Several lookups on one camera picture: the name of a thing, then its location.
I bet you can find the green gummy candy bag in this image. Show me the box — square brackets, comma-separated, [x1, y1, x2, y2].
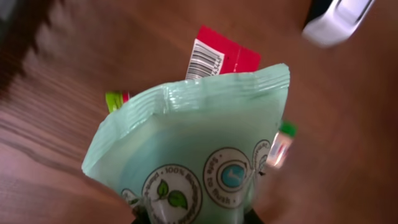
[105, 91, 131, 113]

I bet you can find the mint green wipes pouch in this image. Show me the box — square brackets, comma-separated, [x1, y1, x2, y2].
[81, 63, 290, 223]

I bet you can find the green lid spice jar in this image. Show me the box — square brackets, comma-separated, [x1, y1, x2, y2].
[266, 121, 297, 169]

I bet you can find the white barcode scanner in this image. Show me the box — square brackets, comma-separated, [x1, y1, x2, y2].
[302, 0, 374, 48]

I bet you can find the red snack bar wrapper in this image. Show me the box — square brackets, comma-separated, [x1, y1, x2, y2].
[185, 26, 261, 80]

